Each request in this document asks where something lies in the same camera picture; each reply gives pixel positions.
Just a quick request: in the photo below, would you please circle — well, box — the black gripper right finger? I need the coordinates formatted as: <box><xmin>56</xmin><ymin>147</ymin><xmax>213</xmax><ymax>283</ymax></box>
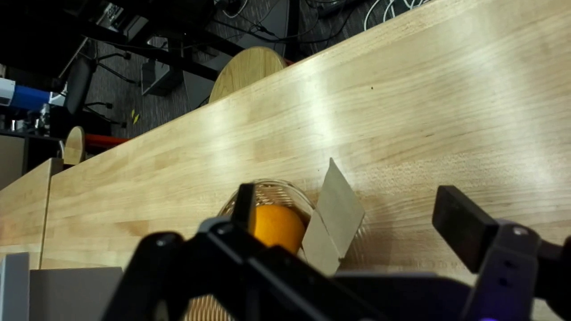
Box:
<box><xmin>431</xmin><ymin>183</ymin><xmax>543</xmax><ymax>321</ymax></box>

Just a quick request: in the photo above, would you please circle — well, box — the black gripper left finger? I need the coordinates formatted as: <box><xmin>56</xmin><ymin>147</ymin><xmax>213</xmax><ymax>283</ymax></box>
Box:
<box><xmin>197</xmin><ymin>181</ymin><xmax>263</xmax><ymax>242</ymax></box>

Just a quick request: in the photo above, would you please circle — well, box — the brown paper sheet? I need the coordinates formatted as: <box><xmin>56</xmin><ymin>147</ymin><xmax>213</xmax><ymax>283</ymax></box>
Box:
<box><xmin>299</xmin><ymin>156</ymin><xmax>367</xmax><ymax>276</ymax></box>

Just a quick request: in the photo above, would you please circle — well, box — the small orange fruit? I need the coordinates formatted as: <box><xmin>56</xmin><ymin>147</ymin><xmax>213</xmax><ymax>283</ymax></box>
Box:
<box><xmin>247</xmin><ymin>202</ymin><xmax>308</xmax><ymax>254</ymax></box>

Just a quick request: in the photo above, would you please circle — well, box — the round wooden stool seat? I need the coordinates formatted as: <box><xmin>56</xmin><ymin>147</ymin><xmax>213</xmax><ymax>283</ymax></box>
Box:
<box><xmin>206</xmin><ymin>44</ymin><xmax>286</xmax><ymax>103</ymax></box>

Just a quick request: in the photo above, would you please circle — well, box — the red metal stool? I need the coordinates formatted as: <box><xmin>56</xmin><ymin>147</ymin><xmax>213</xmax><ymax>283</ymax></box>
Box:
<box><xmin>58</xmin><ymin>124</ymin><xmax>129</xmax><ymax>167</ymax></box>

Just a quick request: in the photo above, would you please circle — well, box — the grey plastic bin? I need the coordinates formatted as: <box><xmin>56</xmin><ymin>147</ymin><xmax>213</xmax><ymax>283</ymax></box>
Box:
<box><xmin>0</xmin><ymin>251</ymin><xmax>124</xmax><ymax>321</ymax></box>

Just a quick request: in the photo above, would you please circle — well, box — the blue and white cylinder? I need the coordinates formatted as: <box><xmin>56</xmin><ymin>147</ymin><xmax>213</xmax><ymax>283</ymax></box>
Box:
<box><xmin>0</xmin><ymin>76</ymin><xmax>65</xmax><ymax>113</ymax></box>

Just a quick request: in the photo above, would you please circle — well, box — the white cable bundle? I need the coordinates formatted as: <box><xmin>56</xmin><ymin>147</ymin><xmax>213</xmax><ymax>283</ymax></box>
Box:
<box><xmin>360</xmin><ymin>0</ymin><xmax>431</xmax><ymax>28</ymax></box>

